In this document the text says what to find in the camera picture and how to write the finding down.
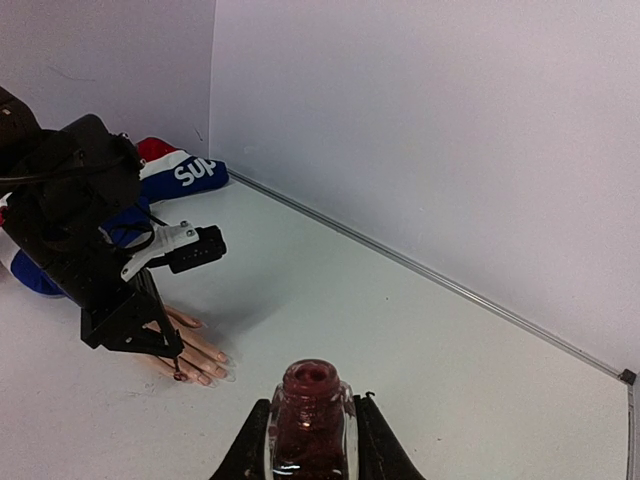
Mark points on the red nail polish bottle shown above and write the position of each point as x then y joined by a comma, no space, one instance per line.
312,426

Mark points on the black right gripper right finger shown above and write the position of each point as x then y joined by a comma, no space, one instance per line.
380,454

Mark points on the blue white red sleeve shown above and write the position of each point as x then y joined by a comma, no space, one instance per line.
168,173

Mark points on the white nail polish cap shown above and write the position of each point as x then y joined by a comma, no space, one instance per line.
179,375

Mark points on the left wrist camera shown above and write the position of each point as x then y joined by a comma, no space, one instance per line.
180,247

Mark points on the mannequin hand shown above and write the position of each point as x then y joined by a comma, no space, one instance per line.
203,362

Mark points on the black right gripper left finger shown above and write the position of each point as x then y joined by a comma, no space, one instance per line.
245,459

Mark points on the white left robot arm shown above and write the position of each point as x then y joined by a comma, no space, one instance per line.
62,187

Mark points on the aluminium table frame rail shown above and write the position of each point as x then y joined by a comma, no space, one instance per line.
628,377

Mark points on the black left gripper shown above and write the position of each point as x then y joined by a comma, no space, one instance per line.
133,320

